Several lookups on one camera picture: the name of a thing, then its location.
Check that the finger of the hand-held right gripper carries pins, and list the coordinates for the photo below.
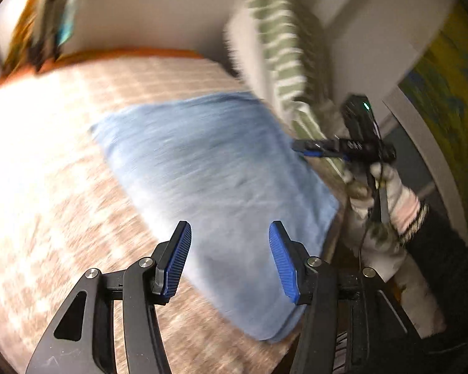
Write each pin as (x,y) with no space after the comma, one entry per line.
(323,154)
(316,144)

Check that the green striped pillow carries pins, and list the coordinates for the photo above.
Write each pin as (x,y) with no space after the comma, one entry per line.
(288,46)

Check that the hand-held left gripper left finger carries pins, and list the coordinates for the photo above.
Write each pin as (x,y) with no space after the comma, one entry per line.
(175,265)

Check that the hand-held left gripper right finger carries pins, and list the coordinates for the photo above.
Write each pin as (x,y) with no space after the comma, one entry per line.
(284,265)

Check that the yellow painting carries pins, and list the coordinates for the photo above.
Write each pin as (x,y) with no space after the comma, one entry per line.
(452,85)

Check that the white pillow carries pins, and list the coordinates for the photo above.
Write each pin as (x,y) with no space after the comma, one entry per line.
(253,58)

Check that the beige checked bedsheet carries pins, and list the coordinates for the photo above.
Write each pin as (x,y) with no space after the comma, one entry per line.
(62,187)

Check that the person's right hand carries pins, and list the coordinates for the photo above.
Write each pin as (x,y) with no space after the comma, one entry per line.
(397,194)

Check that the orange mattress edge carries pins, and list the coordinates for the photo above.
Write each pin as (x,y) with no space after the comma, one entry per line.
(101,54)

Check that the blue denim pants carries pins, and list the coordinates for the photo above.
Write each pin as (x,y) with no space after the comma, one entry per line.
(218,187)

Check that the person's right forearm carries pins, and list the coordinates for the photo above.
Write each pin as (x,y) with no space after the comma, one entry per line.
(448,265)

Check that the colourful hanging cloth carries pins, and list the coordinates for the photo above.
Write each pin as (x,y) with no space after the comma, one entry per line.
(58,15)

